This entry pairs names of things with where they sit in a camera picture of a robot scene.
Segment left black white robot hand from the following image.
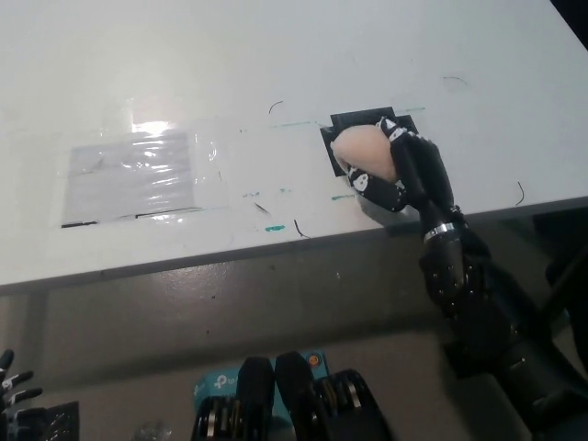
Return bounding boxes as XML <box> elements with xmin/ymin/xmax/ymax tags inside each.
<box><xmin>0</xmin><ymin>348</ymin><xmax>45</xmax><ymax>417</ymax></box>

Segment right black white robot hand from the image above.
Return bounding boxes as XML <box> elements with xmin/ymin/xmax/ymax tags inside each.
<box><xmin>345</xmin><ymin>115</ymin><xmax>462</xmax><ymax>238</ymax></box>

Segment pink dumpling squeeze toy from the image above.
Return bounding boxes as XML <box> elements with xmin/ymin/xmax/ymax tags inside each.
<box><xmin>331</xmin><ymin>126</ymin><xmax>400</xmax><ymax>186</ymax></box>

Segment black mask patch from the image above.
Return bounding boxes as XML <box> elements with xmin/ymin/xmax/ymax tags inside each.
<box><xmin>319</xmin><ymin>106</ymin><xmax>422</xmax><ymax>178</ymax></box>

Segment crumpled clear plastic piece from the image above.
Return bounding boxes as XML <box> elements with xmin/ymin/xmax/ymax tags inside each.
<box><xmin>136</xmin><ymin>421</ymin><xmax>172</xmax><ymax>441</ymax></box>

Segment teal box with white logo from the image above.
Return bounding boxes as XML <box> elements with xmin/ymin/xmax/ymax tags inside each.
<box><xmin>192</xmin><ymin>351</ymin><xmax>329</xmax><ymax>420</ymax></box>

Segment clear plastic film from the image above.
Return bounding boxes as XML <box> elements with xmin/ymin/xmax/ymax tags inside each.
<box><xmin>54</xmin><ymin>117</ymin><xmax>235</xmax><ymax>233</ymax></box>

